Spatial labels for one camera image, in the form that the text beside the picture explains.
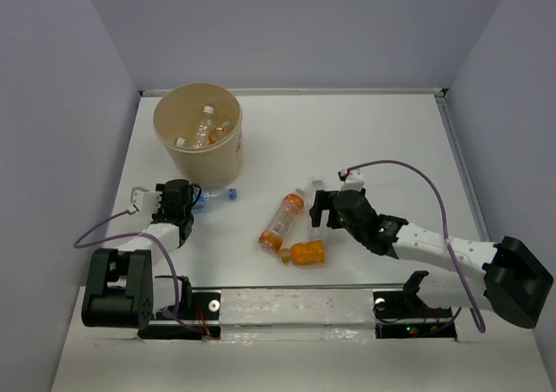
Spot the clear bottle blue cap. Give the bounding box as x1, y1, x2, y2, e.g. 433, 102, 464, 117
192, 188, 237, 209

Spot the clear crushed plastic bottle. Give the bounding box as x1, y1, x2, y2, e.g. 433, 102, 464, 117
306, 176, 326, 243

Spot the tall orange juice bottle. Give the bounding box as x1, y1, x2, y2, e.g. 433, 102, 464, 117
258, 189, 306, 253

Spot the short orange bottle yellow cap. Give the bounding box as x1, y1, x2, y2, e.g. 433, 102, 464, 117
279, 240, 325, 266

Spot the orange bottle with white cap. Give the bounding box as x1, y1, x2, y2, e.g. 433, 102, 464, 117
208, 122, 231, 145

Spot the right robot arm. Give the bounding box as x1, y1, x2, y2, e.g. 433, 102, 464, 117
309, 189, 554, 329

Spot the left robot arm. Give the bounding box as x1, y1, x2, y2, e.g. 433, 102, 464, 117
74, 179, 202, 329

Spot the clear bottle inside bin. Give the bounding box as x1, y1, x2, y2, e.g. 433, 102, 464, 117
175, 137, 194, 149

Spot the beige plastic bin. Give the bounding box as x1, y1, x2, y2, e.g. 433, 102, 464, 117
153, 83, 243, 187

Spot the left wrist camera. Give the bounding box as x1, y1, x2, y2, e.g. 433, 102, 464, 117
130, 187, 162, 215

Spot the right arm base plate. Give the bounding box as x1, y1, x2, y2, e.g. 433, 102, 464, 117
372, 270, 457, 340

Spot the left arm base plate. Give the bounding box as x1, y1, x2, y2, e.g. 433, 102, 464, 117
137, 290, 222, 342

